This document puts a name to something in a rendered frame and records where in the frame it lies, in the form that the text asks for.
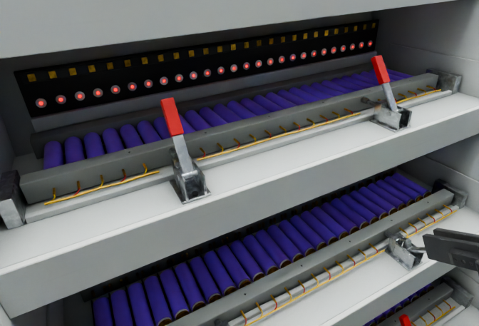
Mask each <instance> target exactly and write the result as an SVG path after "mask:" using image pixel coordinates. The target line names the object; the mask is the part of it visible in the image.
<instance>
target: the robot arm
mask: <svg viewBox="0 0 479 326"><path fill-rule="evenodd" d="M433 233H434V235H432V234H428V233H426V234H425V235H422V237H423V242H424V245H425V249H426V253H427V256H428V259H430V260H435V261H438V262H442V263H447V264H449V265H454V266H458V267H461V268H466V269H469V270H474V271H477V272H478V275H479V235H477V234H472V233H464V232H460V231H455V230H447V229H443V228H436V229H434V230H433Z"/></svg>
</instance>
